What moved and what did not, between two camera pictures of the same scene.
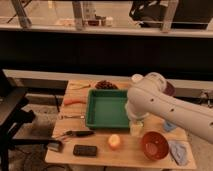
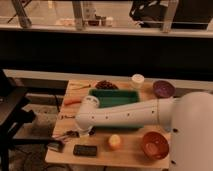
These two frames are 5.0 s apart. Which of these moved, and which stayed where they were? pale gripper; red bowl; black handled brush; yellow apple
Moved: pale gripper
Stayed: red bowl; yellow apple; black handled brush
